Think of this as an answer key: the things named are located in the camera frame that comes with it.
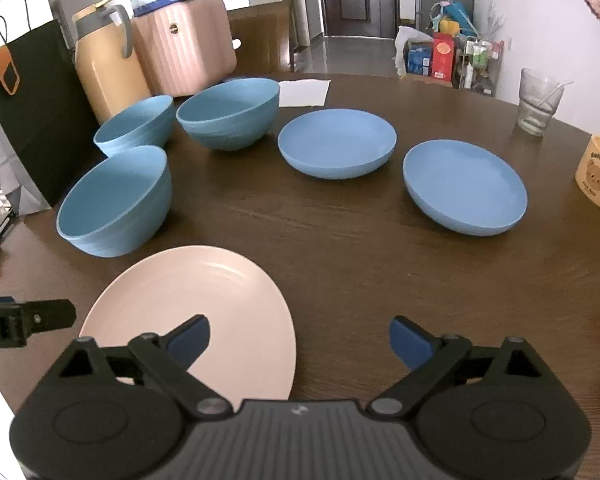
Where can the pink ribbed case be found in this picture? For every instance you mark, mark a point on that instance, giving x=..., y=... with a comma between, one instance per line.
x=185, y=50

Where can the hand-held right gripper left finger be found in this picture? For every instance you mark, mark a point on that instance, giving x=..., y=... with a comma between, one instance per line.
x=190, y=342

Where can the white straw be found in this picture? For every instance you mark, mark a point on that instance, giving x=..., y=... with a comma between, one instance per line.
x=555, y=91

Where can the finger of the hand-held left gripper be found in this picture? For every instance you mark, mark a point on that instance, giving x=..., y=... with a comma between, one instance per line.
x=50, y=316

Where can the brown wooden cabinet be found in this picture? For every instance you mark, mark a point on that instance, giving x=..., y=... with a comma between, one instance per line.
x=260, y=35

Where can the white paper napkin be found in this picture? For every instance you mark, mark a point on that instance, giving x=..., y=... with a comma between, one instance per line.
x=302, y=92

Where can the blue bowl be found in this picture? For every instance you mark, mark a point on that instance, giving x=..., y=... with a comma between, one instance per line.
x=110, y=200
x=135, y=122
x=230, y=110

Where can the dried white branches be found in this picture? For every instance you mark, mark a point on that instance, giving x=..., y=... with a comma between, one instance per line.
x=495, y=22

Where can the pink plate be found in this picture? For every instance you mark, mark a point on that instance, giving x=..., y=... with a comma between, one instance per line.
x=195, y=285

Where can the black paper bag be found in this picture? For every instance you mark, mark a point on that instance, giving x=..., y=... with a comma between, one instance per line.
x=35, y=110

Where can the blue shallow plate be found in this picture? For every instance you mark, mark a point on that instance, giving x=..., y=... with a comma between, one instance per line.
x=337, y=140
x=460, y=185

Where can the clear glass cup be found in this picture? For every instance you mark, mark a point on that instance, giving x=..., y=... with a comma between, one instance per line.
x=532, y=110

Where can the basket of colourful packets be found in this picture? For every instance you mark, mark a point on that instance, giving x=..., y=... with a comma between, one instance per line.
x=480, y=70

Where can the white plastic bag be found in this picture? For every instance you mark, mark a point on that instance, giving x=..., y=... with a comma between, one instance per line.
x=410, y=35

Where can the yellow thermos jug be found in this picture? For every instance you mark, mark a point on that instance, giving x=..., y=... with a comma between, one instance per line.
x=105, y=70

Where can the beige bear mug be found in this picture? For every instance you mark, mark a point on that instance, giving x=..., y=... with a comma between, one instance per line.
x=597, y=170

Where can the blue box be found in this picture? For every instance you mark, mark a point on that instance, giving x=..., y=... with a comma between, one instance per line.
x=420, y=57

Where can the red box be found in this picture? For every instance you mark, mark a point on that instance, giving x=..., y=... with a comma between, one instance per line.
x=442, y=55

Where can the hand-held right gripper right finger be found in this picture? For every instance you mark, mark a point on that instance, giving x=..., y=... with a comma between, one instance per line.
x=410, y=342

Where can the blue tote bag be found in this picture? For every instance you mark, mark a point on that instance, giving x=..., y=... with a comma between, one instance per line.
x=455, y=12

